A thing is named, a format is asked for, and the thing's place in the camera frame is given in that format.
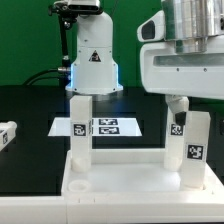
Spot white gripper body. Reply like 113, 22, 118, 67
137, 10, 224, 99

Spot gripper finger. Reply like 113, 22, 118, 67
165, 95, 189, 126

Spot white desk top tray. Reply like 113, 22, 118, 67
61, 149, 224, 198

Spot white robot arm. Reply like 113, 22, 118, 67
72, 0, 224, 99

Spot white L-shaped corner fence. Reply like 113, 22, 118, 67
0, 191, 224, 224

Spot white sheet with markers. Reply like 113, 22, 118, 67
48, 117, 142, 137

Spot black cables at base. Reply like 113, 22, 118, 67
22, 67, 72, 86

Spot black camera on stand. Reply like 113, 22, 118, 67
67, 0, 101, 14

